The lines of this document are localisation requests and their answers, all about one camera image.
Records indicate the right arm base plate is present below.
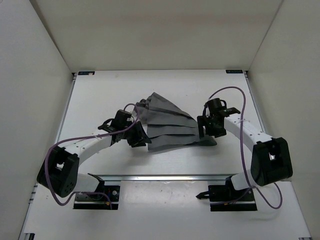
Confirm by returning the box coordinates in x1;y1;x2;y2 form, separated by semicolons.
196;185;258;212

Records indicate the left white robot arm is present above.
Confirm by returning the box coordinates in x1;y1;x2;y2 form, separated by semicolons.
36;121;152;199

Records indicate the grey pleated skirt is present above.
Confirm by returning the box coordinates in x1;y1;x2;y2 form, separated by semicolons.
134;92;217;152

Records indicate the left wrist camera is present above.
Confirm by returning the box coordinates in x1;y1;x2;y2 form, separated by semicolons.
110;109;133;130

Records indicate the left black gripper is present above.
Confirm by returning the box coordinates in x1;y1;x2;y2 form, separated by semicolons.
122;119;152;147

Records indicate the right table corner label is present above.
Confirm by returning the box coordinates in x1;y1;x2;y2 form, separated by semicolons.
225;69;243;74

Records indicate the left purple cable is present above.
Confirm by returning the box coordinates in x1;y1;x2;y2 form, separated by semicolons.
47;102;142;210

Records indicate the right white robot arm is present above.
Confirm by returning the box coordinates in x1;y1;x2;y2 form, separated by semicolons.
197;107;293;200

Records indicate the left table corner label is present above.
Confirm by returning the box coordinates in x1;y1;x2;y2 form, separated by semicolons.
77;71;95;76

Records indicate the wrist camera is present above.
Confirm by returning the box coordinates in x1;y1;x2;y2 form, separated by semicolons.
206;98;227;116
110;109;133;130

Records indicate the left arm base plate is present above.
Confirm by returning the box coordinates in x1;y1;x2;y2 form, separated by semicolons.
73;175;121;210

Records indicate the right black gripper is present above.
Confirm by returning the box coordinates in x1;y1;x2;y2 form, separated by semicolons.
197;115;225;140

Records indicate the table corner label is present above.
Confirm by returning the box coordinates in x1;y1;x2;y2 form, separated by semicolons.
77;71;95;76
225;69;243;74

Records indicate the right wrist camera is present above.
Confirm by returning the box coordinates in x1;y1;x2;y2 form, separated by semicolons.
206;98;227;116

